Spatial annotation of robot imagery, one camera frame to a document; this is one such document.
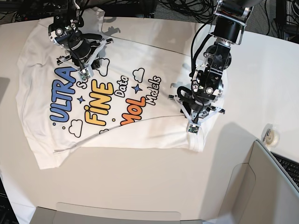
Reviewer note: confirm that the grey partition panel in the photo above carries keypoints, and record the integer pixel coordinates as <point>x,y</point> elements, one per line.
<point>66,213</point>
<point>260,191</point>

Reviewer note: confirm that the clear tape roll dispenser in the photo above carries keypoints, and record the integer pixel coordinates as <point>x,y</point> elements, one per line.
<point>270,136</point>

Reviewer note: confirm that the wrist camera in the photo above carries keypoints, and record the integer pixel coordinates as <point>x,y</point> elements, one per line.
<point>86,73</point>
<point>193,128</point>

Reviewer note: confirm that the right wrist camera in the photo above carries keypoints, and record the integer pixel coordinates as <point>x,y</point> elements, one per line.
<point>86,73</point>

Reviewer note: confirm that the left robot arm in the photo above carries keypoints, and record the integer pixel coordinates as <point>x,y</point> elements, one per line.
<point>209,62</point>

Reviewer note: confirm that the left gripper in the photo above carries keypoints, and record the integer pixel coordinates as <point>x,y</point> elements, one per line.
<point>198,117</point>

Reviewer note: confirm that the grey partition panel right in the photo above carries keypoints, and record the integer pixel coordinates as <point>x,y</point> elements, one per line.
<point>260,191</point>

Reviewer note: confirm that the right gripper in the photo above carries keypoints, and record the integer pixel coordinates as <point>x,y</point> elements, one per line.
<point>84,53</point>

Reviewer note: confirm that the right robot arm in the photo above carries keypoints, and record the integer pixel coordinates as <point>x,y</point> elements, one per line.
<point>68,19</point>

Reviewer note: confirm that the black keyboard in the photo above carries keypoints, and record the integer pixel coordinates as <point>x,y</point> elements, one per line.
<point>288,168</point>

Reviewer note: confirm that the white printed t-shirt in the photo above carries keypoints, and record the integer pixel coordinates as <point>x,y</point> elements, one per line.
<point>126,104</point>

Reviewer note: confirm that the grey partition panel bottom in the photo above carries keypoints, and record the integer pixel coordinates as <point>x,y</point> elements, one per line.
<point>66,213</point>

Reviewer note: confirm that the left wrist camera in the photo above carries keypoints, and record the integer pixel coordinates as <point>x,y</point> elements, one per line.
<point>193,128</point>

